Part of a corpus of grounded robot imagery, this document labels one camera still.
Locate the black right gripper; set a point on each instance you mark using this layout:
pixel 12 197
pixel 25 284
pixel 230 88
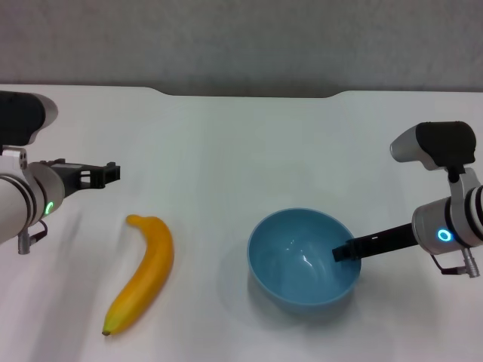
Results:
pixel 388 241

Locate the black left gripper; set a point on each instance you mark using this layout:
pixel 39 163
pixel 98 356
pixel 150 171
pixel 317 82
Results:
pixel 71 179

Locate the blue bowl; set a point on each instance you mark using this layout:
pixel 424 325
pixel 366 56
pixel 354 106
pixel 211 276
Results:
pixel 298 271

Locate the yellow banana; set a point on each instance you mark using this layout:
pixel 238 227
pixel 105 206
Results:
pixel 149 264

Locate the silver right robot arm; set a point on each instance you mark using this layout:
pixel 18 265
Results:
pixel 449 230

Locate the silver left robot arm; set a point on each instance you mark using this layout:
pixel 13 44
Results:
pixel 22 203

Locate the left wrist camera housing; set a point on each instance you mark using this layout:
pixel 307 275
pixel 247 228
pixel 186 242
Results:
pixel 20 115

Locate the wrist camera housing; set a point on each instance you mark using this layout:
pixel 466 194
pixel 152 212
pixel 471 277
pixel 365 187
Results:
pixel 20 115
pixel 437 145

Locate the right wrist camera housing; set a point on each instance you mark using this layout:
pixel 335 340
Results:
pixel 437 145

